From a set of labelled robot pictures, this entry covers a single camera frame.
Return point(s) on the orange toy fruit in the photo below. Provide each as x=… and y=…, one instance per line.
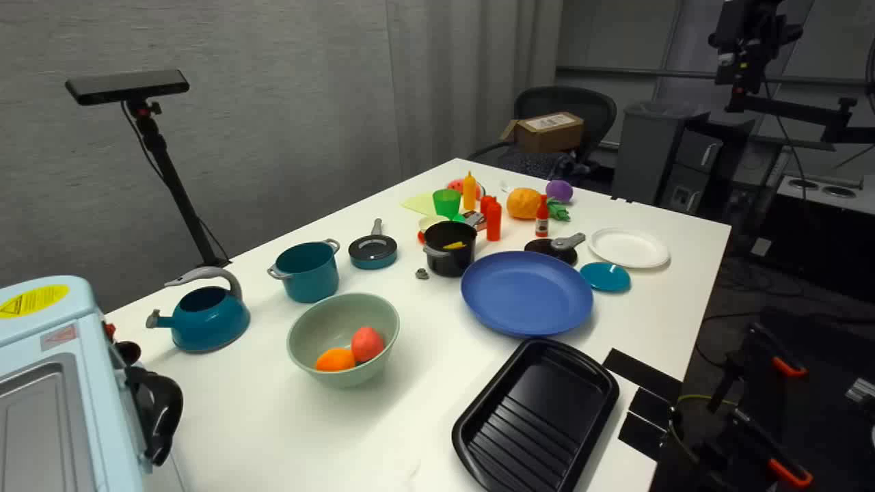
x=333, y=360

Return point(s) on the black office chair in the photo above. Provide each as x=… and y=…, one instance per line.
x=590, y=110

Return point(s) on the small red sauce bottle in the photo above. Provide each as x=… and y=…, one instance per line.
x=542, y=219

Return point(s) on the large blue plate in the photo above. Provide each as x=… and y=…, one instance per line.
x=526, y=294

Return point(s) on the purple toy food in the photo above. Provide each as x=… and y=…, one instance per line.
x=557, y=189

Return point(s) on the black camera tripod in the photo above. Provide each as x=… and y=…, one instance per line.
x=172, y=182

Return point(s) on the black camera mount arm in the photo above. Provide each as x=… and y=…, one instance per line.
x=753, y=43

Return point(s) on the green plastic cup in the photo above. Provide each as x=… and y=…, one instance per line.
x=447, y=203

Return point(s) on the black computer cabinet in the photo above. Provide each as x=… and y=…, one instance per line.
x=701, y=167

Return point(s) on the red ketchup bottle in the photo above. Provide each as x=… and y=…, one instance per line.
x=493, y=219

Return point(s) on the black tape strip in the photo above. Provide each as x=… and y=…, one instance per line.
x=652, y=406
x=640, y=374
x=640, y=436

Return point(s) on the light blue toy oven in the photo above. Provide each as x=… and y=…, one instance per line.
x=49, y=399

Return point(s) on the black bar camera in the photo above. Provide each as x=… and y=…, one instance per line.
x=127, y=87

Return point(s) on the black toy pot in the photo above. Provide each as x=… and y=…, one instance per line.
x=448, y=264

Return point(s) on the yellow piece in pot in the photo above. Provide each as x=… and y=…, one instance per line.
x=454, y=244

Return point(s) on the white plate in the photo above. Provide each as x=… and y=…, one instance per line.
x=629, y=249

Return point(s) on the grey bin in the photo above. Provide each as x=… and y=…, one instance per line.
x=642, y=145

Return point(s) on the yellow green pad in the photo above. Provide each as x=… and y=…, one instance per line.
x=418, y=203

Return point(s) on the small grey knob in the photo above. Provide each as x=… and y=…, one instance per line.
x=421, y=272

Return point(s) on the red toy tomato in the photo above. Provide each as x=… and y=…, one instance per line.
x=454, y=186

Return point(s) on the red toy fruit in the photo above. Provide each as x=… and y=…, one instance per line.
x=366, y=342

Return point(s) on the yellow mustard bottle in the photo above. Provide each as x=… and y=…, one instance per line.
x=467, y=192

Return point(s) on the small teal frying pan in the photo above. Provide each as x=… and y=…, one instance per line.
x=373, y=253

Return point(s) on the pale green bowl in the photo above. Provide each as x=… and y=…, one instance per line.
x=318, y=331

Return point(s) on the green leafy toy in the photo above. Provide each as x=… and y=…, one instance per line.
x=557, y=211

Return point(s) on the grey curtain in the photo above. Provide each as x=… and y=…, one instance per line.
x=474, y=82

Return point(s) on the black ridged tray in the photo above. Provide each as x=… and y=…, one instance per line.
x=536, y=417

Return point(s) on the small teal saucer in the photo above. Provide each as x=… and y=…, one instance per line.
x=604, y=278

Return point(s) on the teal toy kettle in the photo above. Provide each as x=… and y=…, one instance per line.
x=207, y=322

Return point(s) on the cardboard box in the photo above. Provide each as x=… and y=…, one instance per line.
x=548, y=132

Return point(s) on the teal toy pot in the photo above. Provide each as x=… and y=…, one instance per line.
x=307, y=275

